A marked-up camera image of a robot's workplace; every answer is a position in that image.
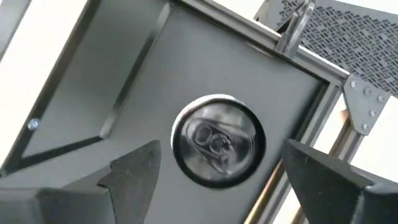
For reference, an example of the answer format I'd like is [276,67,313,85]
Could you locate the black table mat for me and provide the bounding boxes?
[0,0,330,224]

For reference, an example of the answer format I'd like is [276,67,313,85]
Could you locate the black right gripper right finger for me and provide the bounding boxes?
[281,138,398,224]

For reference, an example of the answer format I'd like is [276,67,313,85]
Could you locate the white yellow Celsius can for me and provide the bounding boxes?
[170,94,267,190]

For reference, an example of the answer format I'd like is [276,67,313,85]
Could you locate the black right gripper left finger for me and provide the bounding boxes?
[0,139,162,224]

